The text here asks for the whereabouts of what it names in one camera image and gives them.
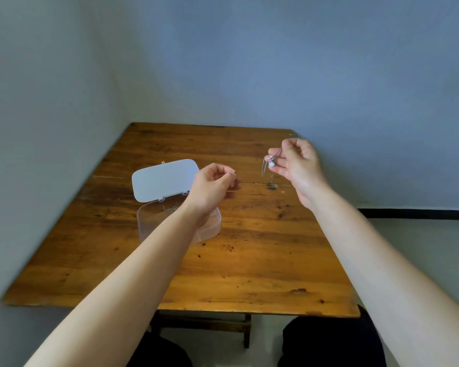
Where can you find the person's right hand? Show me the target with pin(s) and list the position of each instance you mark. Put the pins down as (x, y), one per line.
(304, 171)

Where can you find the black skirting strip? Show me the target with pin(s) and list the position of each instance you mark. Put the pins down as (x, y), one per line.
(417, 214)

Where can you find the person's left forearm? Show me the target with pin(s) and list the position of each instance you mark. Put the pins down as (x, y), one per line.
(130, 286)

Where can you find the person's leg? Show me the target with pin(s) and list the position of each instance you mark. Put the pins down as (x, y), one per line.
(160, 351)
(329, 342)

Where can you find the wooden table base frame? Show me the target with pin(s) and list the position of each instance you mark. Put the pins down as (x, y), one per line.
(214, 324)

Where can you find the person's left leg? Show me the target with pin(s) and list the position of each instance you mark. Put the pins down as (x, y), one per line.
(160, 351)

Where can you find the small silver jewellery piece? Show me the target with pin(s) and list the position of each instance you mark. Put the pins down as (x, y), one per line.
(235, 183)

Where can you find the clear plastic box with lid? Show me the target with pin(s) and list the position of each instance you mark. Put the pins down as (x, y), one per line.
(164, 181)

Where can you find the person's left thumb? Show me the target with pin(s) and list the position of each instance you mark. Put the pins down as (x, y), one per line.
(229, 189)

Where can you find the person's left hand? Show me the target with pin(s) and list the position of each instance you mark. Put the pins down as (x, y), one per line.
(204, 191)

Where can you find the person's right forearm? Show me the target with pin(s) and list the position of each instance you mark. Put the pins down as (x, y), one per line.
(386, 282)

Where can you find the person's right thumb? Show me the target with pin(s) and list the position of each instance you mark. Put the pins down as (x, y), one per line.
(278, 155)

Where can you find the person's right leg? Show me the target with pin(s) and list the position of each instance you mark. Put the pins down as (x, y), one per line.
(329, 342)

